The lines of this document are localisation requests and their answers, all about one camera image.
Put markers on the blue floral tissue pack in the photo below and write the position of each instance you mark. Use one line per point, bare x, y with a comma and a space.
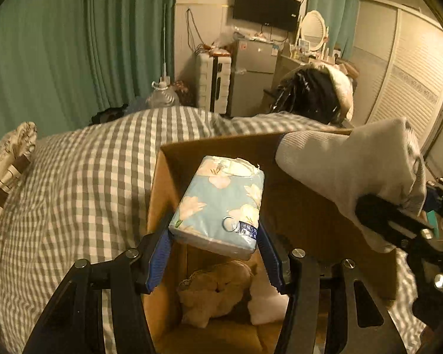
219, 212

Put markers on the grey checked duvet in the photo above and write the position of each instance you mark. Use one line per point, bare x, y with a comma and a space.
86, 195

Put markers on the white ribbed suitcase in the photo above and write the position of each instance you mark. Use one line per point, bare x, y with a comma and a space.
213, 70

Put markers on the black wall television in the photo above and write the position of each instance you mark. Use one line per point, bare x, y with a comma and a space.
281, 14

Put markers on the silver mini fridge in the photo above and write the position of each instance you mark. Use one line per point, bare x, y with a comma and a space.
253, 67

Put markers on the large water bottle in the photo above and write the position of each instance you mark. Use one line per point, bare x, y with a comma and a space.
163, 95

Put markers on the chair with piled clothes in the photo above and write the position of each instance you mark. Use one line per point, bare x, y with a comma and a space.
318, 91

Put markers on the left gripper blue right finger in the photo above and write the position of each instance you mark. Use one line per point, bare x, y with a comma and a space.
275, 258

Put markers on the white louvred wardrobe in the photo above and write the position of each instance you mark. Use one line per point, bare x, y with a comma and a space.
399, 55

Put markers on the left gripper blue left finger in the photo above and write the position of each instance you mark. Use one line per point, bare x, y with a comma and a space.
156, 256

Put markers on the white rolled sock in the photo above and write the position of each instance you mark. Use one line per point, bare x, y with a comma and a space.
266, 304

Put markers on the oval white vanity mirror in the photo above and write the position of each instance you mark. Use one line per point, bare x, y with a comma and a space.
312, 32

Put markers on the cream cloth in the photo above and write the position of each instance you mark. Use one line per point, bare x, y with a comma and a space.
219, 291

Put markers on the open cardboard box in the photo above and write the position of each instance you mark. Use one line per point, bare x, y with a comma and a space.
338, 286

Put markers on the large green curtain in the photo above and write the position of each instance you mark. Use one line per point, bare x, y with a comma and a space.
62, 61

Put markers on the green curtain by wardrobe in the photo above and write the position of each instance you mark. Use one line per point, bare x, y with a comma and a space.
341, 17

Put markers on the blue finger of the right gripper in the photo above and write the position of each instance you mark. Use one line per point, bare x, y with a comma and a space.
396, 226

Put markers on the grey knitted glove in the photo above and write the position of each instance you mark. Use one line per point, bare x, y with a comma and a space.
381, 158

